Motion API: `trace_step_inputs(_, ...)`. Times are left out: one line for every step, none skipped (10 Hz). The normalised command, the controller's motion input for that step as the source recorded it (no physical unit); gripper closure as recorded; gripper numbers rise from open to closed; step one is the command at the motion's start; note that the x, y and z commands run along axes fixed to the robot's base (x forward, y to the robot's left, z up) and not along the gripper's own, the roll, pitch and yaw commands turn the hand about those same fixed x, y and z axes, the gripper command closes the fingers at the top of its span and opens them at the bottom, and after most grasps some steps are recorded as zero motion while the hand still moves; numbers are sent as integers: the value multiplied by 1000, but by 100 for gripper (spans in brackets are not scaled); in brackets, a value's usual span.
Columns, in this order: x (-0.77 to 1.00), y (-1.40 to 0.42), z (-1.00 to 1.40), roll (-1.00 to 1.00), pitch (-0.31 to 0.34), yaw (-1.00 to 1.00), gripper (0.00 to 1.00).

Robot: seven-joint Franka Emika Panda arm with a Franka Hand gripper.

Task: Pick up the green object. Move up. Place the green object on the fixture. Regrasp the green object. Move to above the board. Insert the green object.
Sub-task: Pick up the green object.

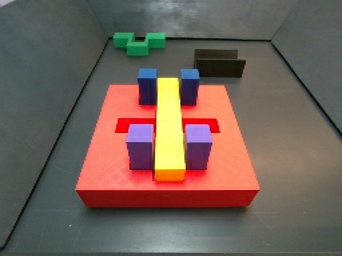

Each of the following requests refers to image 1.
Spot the green bridge-shaped object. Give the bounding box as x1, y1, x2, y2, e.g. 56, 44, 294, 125
112, 32, 165, 57

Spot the black fixture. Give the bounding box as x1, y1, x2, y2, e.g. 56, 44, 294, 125
193, 49, 245, 78

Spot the red base board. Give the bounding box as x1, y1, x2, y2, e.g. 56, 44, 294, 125
76, 85, 259, 208

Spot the purple block right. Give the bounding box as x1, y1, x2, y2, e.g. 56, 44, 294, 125
184, 124, 212, 170

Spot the purple block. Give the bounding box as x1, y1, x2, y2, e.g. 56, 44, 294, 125
184, 124, 212, 170
125, 124, 153, 170

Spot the purple block left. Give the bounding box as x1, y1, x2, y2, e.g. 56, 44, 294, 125
125, 124, 153, 170

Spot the yellow long bar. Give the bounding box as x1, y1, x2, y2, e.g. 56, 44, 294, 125
155, 78, 185, 181

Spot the blue block right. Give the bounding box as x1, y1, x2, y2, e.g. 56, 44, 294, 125
180, 69, 200, 106

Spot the blue block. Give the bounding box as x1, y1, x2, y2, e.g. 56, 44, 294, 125
137, 68, 157, 105
180, 69, 200, 106

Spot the blue block left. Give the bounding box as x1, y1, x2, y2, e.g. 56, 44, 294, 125
137, 68, 157, 105

